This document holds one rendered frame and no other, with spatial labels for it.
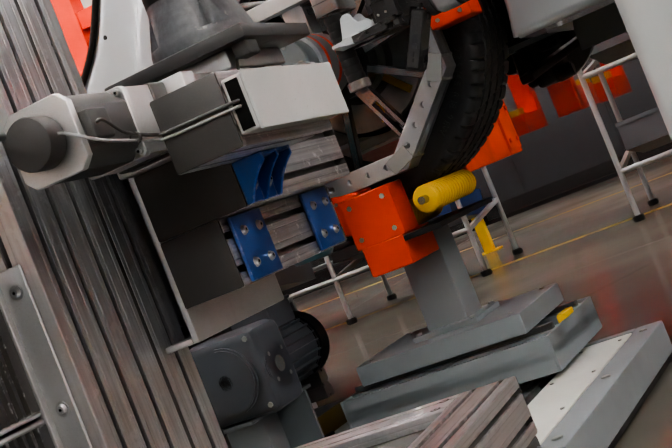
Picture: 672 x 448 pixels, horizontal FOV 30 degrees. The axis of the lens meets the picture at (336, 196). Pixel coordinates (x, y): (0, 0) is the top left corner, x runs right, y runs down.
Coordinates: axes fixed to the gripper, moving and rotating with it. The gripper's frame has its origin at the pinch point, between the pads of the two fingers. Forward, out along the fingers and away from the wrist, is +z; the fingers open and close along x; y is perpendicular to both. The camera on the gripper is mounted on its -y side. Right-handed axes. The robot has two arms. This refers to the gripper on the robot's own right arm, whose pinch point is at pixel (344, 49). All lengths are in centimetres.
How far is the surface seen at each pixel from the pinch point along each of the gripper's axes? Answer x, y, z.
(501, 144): -246, -24, 58
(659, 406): -10, -83, -27
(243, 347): 5, -46, 42
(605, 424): 9, -79, -23
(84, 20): -587, 188, 440
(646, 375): -25, -80, -23
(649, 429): 4, -83, -28
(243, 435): 0, -63, 52
